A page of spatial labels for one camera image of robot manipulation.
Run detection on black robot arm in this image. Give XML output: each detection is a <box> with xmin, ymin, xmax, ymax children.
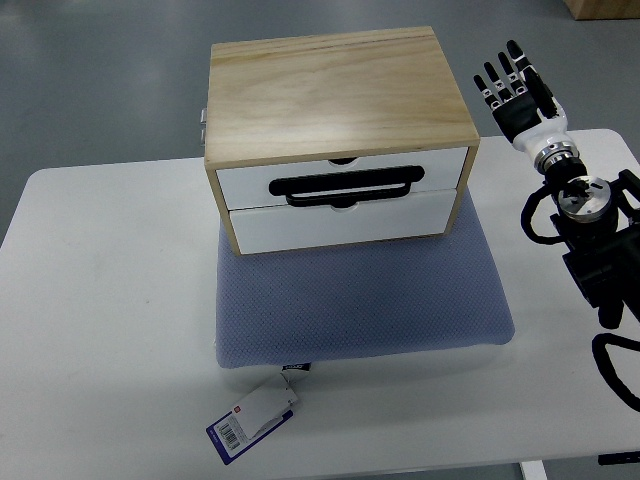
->
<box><xmin>521</xmin><ymin>142</ymin><xmax>639</xmax><ymax>330</ymax></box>

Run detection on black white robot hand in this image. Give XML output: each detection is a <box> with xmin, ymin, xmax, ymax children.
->
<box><xmin>473</xmin><ymin>40</ymin><xmax>568</xmax><ymax>151</ymax></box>

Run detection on white drawer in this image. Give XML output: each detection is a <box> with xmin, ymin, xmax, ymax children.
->
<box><xmin>217</xmin><ymin>147</ymin><xmax>468</xmax><ymax>210</ymax></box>
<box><xmin>230</xmin><ymin>190</ymin><xmax>456</xmax><ymax>254</ymax></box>

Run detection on wooden box in corner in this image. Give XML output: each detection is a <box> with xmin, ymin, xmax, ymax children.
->
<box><xmin>564</xmin><ymin>0</ymin><xmax>640</xmax><ymax>20</ymax></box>

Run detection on white blue product tag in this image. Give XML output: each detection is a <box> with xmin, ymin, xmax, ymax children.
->
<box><xmin>206</xmin><ymin>374</ymin><xmax>298</xmax><ymax>466</ymax></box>

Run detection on blue mesh cushion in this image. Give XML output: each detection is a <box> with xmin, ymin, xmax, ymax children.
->
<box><xmin>215</xmin><ymin>197</ymin><xmax>515</xmax><ymax>369</ymax></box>

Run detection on white table leg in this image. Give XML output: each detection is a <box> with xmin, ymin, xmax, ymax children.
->
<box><xmin>519</xmin><ymin>460</ymin><xmax>548</xmax><ymax>480</ymax></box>

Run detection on black cable loop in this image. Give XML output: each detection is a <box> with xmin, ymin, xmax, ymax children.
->
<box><xmin>591</xmin><ymin>332</ymin><xmax>640</xmax><ymax>409</ymax></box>

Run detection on black table control panel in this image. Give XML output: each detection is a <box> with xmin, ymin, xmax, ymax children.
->
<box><xmin>598</xmin><ymin>451</ymin><xmax>640</xmax><ymax>466</ymax></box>

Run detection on metal latch on cabinet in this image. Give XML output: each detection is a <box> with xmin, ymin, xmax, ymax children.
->
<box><xmin>199</xmin><ymin>107</ymin><xmax>207</xmax><ymax>147</ymax></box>

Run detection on wooden drawer cabinet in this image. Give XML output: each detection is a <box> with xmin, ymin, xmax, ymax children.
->
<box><xmin>204</xmin><ymin>27</ymin><xmax>479</xmax><ymax>255</ymax></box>

